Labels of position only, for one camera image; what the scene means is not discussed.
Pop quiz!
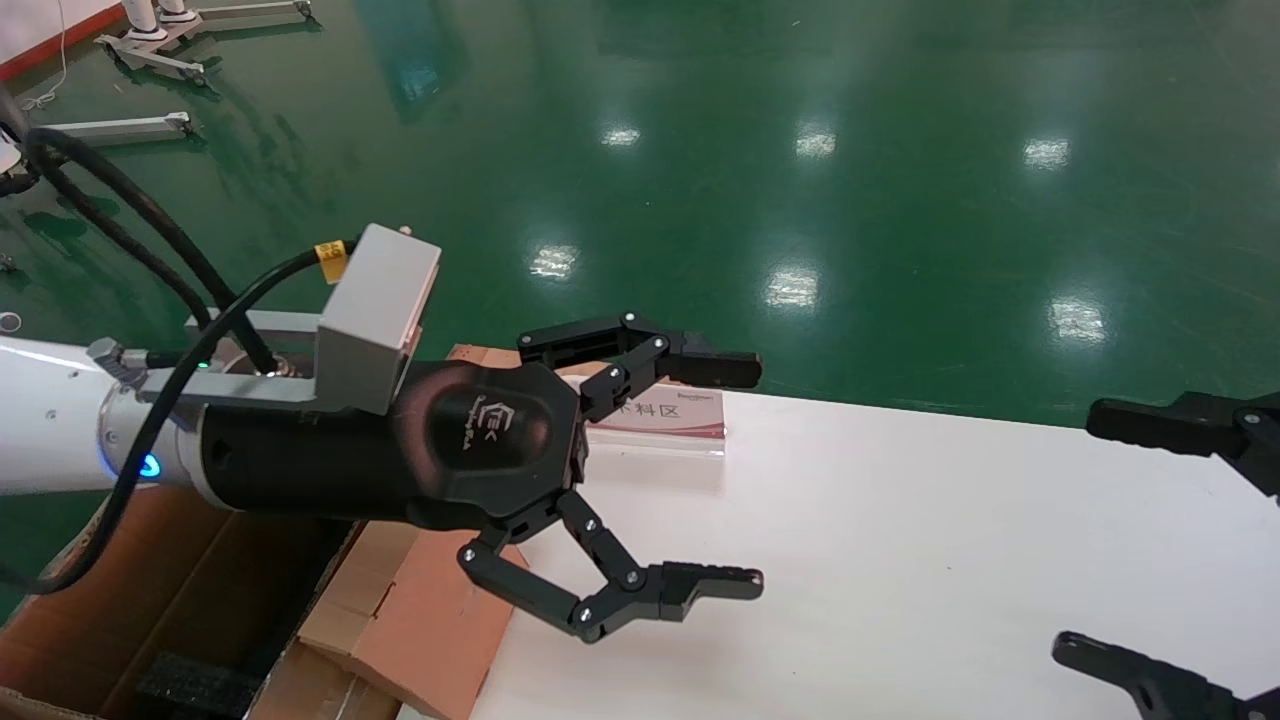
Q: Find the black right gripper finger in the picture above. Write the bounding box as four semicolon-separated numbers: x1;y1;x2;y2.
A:
1085;392;1280;501
1050;628;1280;720

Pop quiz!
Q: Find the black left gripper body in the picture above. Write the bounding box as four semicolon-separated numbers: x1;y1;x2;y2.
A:
198;360;587;531

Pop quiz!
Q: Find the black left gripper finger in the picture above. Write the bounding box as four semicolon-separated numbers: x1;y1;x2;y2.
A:
517;312;763;422
458;488;765;644

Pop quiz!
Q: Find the small cardboard box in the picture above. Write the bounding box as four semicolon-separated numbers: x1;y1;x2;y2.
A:
298;518;529;720

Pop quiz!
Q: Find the large cardboard box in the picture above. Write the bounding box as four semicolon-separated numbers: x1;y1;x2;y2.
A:
0;483;401;720

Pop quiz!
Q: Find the clear acrylic sign holder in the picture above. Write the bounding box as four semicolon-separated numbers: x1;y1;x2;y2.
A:
585;385;727;459

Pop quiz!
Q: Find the brown wooden board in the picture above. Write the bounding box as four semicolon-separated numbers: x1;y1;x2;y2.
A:
447;344;601;377

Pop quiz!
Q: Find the black foam block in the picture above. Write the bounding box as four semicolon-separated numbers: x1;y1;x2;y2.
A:
135;652;263;720

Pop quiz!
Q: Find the white metal stand leg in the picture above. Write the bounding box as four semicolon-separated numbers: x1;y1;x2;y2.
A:
45;112;191;147

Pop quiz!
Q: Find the white wheeled stand base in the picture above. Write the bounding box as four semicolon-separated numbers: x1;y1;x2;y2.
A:
155;0;313;27
95;0;208;86

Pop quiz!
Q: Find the silver camera mount bracket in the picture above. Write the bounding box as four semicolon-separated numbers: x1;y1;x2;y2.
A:
88;310;331;409

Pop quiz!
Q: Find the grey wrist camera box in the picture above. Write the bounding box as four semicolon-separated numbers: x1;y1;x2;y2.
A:
315;223;442;414

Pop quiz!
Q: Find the thin black yellow-tagged cable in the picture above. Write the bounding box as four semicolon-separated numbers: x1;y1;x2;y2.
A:
0;238;353;597

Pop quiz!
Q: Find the thin white cable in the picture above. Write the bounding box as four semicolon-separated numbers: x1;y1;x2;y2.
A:
20;0;67;111

